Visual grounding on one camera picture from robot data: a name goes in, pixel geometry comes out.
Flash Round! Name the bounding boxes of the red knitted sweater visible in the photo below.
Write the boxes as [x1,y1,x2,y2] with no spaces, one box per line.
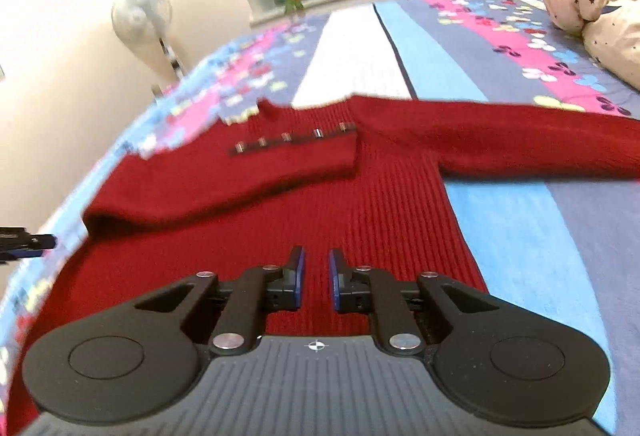
[7,95,640,436]

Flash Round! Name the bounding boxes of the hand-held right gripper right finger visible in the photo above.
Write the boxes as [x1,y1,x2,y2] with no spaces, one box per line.
[328,248,501,357]

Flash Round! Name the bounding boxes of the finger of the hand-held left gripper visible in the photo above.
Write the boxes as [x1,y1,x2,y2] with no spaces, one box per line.
[0,227,58,264]

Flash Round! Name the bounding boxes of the white standing fan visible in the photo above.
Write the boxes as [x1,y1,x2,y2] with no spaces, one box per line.
[111,0,191,98]

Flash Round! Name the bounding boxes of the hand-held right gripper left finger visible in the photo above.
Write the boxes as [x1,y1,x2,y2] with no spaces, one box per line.
[134,245,306,358]

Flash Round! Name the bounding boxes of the floral striped bed sheet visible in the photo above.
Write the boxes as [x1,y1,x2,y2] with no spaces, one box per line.
[0,0,640,436]

